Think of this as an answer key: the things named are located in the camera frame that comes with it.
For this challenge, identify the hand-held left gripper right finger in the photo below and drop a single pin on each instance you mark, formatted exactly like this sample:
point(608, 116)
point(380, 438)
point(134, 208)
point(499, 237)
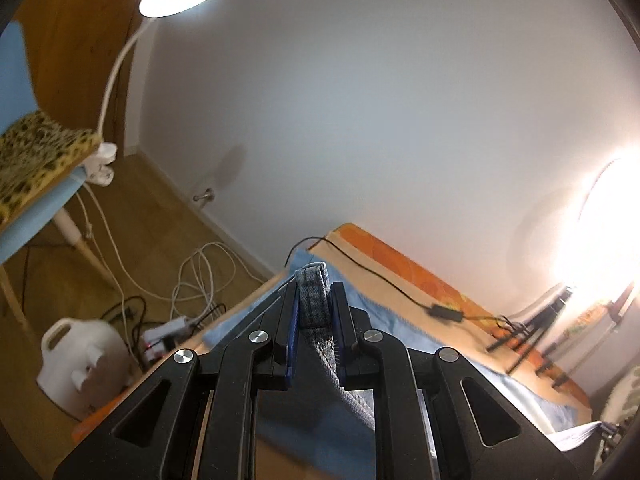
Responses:
point(336, 320)

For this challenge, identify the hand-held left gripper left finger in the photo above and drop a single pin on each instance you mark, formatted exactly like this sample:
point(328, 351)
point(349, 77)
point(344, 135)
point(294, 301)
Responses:
point(292, 340)

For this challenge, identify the blue denim pants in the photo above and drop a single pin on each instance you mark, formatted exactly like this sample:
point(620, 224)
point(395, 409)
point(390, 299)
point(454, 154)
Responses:
point(312, 305)

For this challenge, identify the white power strip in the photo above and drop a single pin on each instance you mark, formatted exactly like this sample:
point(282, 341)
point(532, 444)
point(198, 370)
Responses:
point(165, 332)

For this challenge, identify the metal door stopper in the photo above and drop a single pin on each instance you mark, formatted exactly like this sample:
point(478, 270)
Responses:
point(202, 195)

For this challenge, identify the black tripod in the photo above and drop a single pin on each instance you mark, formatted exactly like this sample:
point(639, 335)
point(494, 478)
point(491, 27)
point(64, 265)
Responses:
point(530, 340)

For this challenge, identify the white plastic jug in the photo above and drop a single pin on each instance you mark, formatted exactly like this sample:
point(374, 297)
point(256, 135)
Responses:
point(65, 365)

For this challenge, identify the white paper sheets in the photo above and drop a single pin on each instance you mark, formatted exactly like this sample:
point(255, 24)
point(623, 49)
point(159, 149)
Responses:
point(575, 437)

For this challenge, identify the blue chair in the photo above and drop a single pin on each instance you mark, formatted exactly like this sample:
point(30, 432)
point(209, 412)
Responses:
point(35, 220)

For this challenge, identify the leaf patterned cloth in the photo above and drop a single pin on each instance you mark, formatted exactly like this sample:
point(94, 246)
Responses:
point(622, 395)

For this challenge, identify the leopard print cushion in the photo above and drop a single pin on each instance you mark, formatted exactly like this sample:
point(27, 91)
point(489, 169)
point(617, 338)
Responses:
point(35, 155)

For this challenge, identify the wooden door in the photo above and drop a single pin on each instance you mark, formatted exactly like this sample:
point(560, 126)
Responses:
point(75, 60)

